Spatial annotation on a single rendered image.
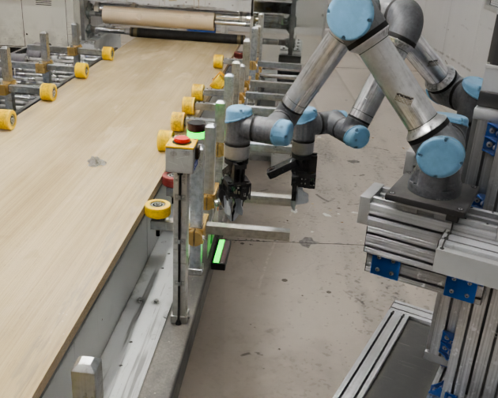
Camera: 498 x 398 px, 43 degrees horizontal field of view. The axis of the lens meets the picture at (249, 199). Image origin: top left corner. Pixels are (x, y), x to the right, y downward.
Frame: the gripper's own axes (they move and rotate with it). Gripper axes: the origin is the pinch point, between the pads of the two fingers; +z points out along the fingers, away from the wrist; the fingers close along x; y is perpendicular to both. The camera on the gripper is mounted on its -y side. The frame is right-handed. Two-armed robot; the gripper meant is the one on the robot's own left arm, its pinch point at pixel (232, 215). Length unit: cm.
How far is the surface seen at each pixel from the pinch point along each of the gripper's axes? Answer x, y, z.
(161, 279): -20.3, -10.1, 26.9
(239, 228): 2.0, 2.0, 3.4
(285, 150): 30, -41, -6
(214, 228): -5.1, -0.6, 4.2
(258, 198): 14.3, -20.1, 3.8
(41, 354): -54, 60, -1
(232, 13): 66, -278, -22
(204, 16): 46, -278, -19
